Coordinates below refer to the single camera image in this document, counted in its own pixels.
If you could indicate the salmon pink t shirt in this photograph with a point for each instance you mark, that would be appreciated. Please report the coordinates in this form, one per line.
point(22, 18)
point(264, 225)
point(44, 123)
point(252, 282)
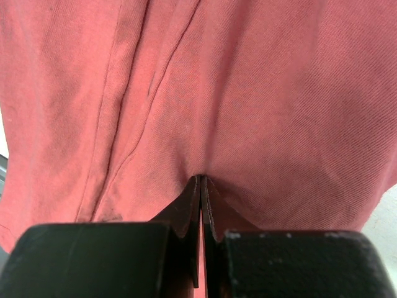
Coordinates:
point(109, 107)

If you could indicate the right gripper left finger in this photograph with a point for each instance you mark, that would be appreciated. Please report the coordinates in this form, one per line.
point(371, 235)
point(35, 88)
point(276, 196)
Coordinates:
point(182, 216)

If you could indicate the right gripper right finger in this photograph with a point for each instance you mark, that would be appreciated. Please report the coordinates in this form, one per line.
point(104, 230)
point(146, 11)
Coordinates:
point(218, 217)

